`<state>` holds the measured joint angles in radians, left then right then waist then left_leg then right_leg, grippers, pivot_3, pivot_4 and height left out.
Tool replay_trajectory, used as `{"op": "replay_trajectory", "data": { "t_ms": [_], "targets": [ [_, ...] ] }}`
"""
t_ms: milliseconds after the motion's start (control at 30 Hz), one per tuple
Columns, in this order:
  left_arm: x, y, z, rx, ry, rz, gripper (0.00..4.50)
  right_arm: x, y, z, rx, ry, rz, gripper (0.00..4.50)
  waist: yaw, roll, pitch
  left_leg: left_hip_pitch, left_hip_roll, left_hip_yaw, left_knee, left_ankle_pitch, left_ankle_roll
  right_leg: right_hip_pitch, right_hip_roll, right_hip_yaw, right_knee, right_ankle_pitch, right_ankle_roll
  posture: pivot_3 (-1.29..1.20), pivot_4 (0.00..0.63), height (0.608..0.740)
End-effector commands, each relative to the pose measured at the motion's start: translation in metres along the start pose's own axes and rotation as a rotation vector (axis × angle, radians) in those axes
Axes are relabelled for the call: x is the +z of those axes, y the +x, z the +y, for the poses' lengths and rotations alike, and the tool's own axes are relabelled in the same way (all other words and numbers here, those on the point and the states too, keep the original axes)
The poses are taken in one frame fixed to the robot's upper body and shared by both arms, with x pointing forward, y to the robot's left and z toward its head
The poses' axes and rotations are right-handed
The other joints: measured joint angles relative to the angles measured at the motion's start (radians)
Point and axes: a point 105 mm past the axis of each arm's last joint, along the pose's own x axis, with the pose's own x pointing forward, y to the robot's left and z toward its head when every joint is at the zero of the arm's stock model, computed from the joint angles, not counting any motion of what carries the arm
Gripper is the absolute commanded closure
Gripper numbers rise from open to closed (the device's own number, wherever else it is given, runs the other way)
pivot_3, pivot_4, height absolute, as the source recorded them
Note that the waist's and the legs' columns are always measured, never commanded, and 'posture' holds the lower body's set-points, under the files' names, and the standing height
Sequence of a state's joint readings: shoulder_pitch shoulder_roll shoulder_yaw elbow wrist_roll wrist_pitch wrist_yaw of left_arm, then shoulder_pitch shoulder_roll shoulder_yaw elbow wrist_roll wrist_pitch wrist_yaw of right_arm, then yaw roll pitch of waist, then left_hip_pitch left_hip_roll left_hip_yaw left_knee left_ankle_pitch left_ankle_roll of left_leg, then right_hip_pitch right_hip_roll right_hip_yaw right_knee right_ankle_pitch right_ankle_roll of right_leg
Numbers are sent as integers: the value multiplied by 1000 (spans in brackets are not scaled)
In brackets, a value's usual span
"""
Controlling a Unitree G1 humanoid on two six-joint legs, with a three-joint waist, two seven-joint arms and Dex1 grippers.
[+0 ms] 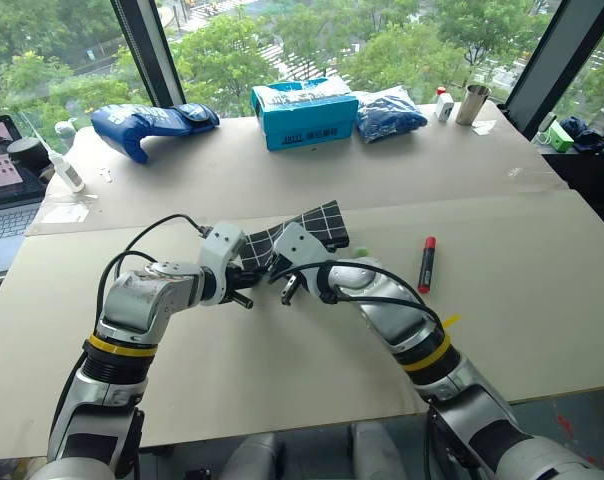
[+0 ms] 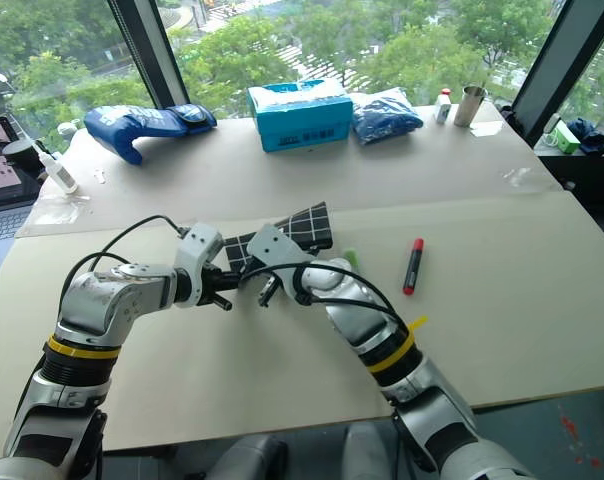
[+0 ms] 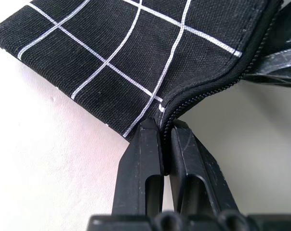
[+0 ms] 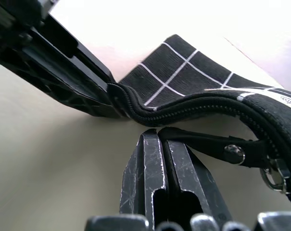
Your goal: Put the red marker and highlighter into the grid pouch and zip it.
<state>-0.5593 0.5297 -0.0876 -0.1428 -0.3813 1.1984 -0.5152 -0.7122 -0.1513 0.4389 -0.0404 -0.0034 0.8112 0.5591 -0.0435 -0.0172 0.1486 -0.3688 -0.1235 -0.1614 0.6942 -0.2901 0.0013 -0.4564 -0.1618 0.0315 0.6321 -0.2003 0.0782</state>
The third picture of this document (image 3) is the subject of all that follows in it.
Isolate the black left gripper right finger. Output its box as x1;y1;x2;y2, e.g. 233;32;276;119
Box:
166;119;242;216

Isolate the black white grid fabric pouch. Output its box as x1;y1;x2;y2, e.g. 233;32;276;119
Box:
0;0;291;175

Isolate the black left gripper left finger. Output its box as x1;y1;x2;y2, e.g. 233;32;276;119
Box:
111;117;166;216

